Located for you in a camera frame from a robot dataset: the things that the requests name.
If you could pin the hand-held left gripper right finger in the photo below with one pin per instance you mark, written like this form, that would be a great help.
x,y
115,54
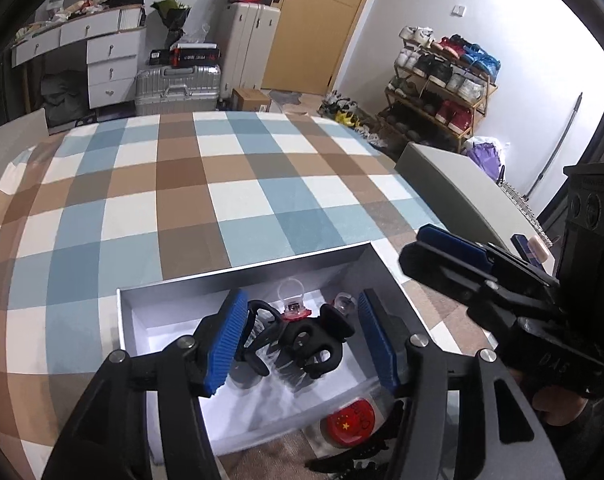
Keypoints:
x,y
379,345

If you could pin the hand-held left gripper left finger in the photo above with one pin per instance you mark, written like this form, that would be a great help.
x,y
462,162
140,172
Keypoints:
x,y
226,345

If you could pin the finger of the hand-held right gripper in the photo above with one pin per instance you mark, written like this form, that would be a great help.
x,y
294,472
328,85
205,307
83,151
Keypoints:
x,y
457,247
432,267

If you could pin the red round badge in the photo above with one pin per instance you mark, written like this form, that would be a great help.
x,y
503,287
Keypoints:
x,y
349,422

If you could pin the grey cardboard box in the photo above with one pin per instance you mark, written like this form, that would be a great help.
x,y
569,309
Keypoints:
x,y
292,265

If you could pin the person's right hand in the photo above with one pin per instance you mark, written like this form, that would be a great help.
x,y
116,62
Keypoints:
x,y
559,407

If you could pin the small blue pink box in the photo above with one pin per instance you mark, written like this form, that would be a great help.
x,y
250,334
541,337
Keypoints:
x,y
532,250

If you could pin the grey upholstered bench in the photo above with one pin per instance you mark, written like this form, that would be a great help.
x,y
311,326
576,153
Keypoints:
x,y
457,185

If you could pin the purple bag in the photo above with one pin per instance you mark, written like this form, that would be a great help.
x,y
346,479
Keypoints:
x,y
484,157

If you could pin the long black pole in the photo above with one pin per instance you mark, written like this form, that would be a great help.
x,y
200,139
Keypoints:
x,y
557,145

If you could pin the checkered blanket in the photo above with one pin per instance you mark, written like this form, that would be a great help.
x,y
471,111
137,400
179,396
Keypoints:
x,y
181,200

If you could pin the wooden shoe rack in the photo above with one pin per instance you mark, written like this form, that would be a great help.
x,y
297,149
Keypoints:
x,y
487,92

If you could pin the rows of shoes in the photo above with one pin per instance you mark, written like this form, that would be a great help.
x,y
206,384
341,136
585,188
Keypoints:
x,y
462,85

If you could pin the pile of floor shoes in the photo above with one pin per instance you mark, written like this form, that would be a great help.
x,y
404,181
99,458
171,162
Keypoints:
x,y
347,115

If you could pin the grey cloth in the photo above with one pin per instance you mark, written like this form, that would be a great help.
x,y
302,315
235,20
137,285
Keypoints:
x,y
287,97

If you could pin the brown cardboard box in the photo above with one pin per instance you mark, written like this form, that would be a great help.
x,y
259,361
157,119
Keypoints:
x,y
252,100

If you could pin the silver suitcase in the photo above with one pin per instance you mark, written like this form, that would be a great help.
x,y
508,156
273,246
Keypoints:
x,y
176,92

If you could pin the wooden door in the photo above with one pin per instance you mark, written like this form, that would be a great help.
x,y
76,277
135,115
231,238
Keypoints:
x,y
322,25

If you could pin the white suitcase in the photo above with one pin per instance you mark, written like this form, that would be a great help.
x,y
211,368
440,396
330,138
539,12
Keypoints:
x,y
247,50

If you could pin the dark grey bag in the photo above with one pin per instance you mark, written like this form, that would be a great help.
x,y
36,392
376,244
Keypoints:
x,y
64,100

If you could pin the white desk with drawers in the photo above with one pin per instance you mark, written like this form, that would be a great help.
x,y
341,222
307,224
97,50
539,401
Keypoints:
x,y
111,67

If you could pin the bouquet in black wrap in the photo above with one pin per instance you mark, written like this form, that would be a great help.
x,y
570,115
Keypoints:
x,y
174,20

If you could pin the desk clutter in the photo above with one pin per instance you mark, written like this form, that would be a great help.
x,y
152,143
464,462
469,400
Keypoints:
x,y
71,12

